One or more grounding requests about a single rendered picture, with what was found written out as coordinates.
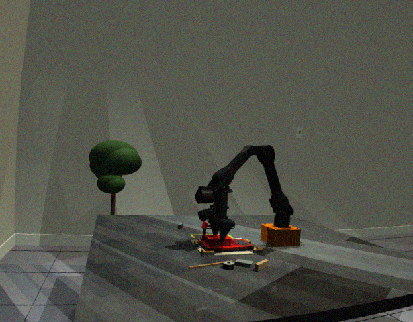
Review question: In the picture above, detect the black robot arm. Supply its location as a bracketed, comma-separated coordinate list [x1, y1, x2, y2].
[195, 145, 294, 228]

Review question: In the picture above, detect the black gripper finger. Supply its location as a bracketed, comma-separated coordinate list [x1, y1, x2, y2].
[207, 220, 219, 235]
[216, 226, 232, 243]

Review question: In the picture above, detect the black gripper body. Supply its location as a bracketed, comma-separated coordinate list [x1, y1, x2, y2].
[207, 203, 236, 228]

